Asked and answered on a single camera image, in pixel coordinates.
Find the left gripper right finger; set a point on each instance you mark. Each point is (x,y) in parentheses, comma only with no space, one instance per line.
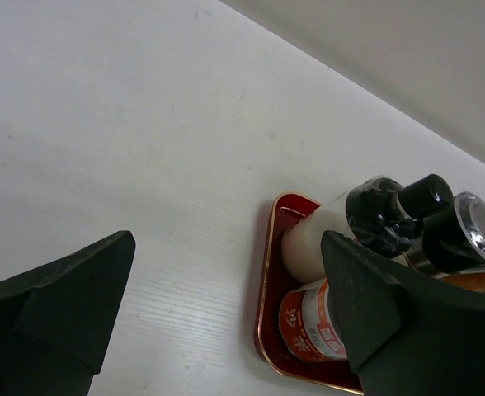
(404,333)

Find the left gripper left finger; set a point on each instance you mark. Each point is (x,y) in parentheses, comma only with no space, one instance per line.
(56,320)

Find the grey lid sauce jar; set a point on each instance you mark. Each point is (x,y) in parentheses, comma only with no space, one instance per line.
(306,326)

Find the clear top pepper grinder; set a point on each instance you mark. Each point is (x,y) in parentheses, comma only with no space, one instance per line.
(452,249)

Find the black cap white bottle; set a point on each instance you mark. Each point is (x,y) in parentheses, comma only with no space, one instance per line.
(380,214)

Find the red lacquer tray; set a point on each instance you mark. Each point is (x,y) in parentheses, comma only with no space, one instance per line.
(285,211)

